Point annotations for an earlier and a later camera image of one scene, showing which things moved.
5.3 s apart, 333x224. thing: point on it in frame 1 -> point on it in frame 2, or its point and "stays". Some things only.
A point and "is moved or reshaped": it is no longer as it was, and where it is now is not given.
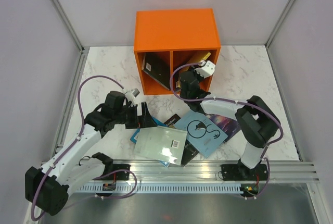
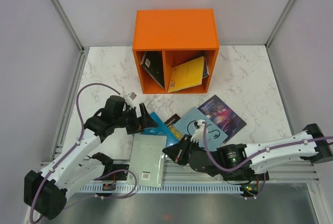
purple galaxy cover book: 229,126 stays
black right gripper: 192,69 -> 177,152
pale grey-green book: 161,144 is moved or reshaped
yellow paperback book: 198,59 is moved or reshaped
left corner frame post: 61,10 stays
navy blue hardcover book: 197,56 -> 205,73
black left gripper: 143,121 stays
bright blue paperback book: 158,123 -> 162,129
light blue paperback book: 205,135 stays
